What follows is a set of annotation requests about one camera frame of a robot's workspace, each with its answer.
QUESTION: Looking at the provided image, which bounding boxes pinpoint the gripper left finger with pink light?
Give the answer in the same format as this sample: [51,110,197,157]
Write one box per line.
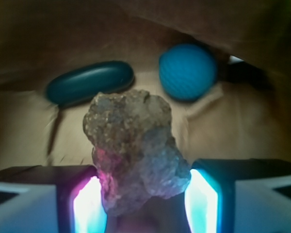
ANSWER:
[0,165,107,233]

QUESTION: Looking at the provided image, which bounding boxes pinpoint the gripper right finger with cyan light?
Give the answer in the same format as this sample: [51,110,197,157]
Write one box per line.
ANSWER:
[184,159,291,233]

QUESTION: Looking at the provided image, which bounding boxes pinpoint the brown rough rock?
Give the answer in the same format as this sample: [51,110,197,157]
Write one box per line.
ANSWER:
[83,90,191,216]

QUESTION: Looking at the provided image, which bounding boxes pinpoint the brown paper bag tray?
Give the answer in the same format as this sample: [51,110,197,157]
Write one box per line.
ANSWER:
[0,0,291,170]

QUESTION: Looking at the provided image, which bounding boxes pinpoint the dark teal oblong capsule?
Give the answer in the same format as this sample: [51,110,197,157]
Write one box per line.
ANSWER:
[46,61,134,106]

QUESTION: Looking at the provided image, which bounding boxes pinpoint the blue textured ball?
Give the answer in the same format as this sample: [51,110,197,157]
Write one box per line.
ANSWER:
[159,44,218,101]

